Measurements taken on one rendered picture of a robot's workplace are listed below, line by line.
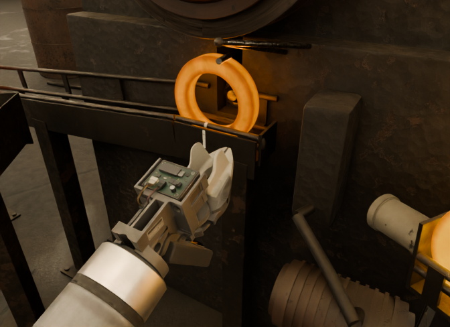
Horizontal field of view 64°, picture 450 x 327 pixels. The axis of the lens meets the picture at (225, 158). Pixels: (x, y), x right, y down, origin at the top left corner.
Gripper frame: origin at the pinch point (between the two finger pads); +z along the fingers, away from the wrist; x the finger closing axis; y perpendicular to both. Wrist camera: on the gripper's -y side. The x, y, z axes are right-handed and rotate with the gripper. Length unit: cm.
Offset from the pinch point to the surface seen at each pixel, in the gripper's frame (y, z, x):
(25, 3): -58, 140, 279
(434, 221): -4.0, 3.2, -28.5
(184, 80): -1.3, 17.2, 19.5
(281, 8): 13.9, 19.8, -1.1
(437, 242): -6.1, 1.8, -29.6
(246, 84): -0.2, 18.0, 5.8
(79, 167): -90, 36, 127
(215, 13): 13.1, 17.6, 9.5
